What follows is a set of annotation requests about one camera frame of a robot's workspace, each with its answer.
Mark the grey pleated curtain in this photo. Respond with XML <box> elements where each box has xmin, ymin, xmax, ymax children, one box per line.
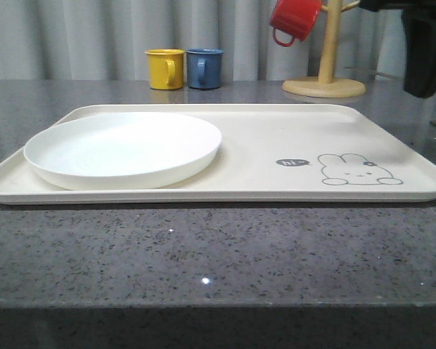
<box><xmin>0</xmin><ymin>0</ymin><xmax>436</xmax><ymax>82</ymax></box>

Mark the blue enamel mug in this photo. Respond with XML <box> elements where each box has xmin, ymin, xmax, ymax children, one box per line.
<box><xmin>186</xmin><ymin>48</ymin><xmax>224</xmax><ymax>89</ymax></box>

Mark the wooden mug tree stand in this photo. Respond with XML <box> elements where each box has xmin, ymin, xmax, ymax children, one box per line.
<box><xmin>282</xmin><ymin>1</ymin><xmax>366</xmax><ymax>98</ymax></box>

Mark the red enamel mug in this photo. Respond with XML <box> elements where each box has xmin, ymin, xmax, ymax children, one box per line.
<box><xmin>270</xmin><ymin>0</ymin><xmax>322</xmax><ymax>47</ymax></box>

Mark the white round plate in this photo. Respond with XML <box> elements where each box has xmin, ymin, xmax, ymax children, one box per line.
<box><xmin>23</xmin><ymin>112</ymin><xmax>222</xmax><ymax>190</ymax></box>

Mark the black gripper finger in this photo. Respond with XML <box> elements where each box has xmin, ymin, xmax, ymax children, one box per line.
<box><xmin>402</xmin><ymin>9</ymin><xmax>436</xmax><ymax>98</ymax></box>

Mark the yellow enamel mug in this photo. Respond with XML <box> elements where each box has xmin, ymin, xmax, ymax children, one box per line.
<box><xmin>145</xmin><ymin>49</ymin><xmax>185</xmax><ymax>90</ymax></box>

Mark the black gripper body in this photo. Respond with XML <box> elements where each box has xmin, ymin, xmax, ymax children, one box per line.
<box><xmin>358</xmin><ymin>0</ymin><xmax>436</xmax><ymax>12</ymax></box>

